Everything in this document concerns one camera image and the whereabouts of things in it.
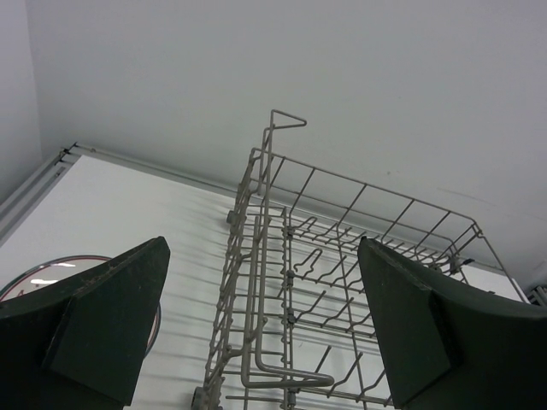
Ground white plate red characters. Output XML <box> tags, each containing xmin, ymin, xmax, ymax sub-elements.
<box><xmin>1</xmin><ymin>251</ymin><xmax>168</xmax><ymax>366</ymax></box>

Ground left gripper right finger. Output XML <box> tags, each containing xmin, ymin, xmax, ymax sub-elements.
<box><xmin>357</xmin><ymin>238</ymin><xmax>546</xmax><ymax>409</ymax></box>

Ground grey wire dish rack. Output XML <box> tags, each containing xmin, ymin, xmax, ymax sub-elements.
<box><xmin>191</xmin><ymin>109</ymin><xmax>526</xmax><ymax>409</ymax></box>

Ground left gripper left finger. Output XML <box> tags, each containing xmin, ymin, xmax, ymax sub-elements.
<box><xmin>1</xmin><ymin>237</ymin><xmax>170</xmax><ymax>409</ymax></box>

